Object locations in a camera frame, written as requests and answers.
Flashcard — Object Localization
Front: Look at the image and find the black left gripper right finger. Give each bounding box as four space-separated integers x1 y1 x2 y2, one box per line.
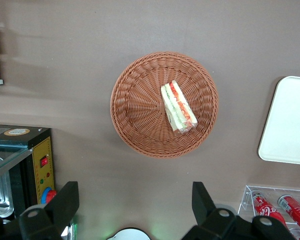
181 181 297 240

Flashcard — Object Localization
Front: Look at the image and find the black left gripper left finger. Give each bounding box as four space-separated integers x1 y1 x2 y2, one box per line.
0 181 80 240

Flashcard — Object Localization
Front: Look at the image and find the triangle sandwich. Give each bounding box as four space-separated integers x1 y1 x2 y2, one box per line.
160 79 199 136

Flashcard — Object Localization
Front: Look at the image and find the large brown wicker basket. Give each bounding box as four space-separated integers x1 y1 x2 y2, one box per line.
109 51 220 159

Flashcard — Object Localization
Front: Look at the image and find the cream plastic tray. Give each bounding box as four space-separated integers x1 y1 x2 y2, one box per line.
257 75 300 166

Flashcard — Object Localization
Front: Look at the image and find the silver metal cylinder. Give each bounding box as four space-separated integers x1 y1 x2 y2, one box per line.
60 221 78 240

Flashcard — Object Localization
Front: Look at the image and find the black food warmer appliance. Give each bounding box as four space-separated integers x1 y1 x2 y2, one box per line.
0 123 58 222

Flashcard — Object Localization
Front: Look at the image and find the red cola bottle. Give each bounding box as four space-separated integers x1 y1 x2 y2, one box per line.
251 191 291 233
277 194 300 236

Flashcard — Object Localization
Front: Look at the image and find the steel warmer pan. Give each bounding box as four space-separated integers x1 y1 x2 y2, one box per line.
0 154 15 218

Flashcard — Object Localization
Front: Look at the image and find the clear acrylic bottle rack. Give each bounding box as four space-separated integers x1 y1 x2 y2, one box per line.
237 184 300 240

